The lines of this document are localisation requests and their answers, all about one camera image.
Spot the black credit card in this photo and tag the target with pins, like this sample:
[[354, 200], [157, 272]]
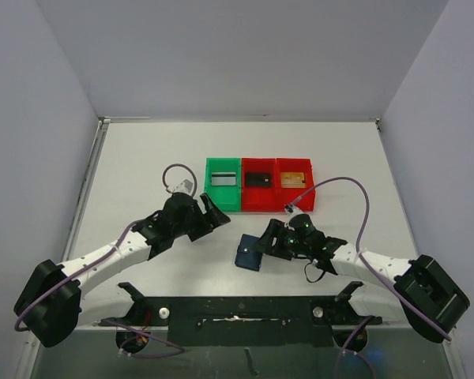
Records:
[[258, 180]]

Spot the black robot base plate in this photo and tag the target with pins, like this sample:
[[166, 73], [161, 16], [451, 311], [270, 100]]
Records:
[[251, 321]]

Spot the gold credit card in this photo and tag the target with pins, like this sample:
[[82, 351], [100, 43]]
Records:
[[293, 179]]

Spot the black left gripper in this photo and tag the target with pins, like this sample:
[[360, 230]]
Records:
[[216, 219]]

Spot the green plastic bin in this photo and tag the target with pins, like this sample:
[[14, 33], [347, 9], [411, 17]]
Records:
[[226, 198]]

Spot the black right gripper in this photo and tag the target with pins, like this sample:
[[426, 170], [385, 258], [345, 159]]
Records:
[[278, 240]]

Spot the right red plastic bin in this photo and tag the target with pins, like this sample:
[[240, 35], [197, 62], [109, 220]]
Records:
[[288, 195]]

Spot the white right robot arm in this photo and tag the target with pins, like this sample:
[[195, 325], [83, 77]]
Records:
[[430, 299]]

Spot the blue leather card holder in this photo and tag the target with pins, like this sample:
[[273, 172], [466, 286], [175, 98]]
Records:
[[247, 256]]

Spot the red plastic bin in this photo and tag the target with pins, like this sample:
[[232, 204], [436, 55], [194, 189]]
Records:
[[260, 199], [288, 195]]

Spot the aluminium table edge rail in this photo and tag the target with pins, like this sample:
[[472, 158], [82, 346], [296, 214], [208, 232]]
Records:
[[31, 346]]

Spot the silver credit card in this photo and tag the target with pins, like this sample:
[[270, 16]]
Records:
[[223, 179]]

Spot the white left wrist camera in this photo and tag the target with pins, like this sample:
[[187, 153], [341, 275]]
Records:
[[186, 186]]

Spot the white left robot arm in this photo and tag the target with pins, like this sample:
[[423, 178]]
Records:
[[52, 303]]

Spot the middle red plastic bin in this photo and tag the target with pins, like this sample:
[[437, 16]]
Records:
[[260, 199]]

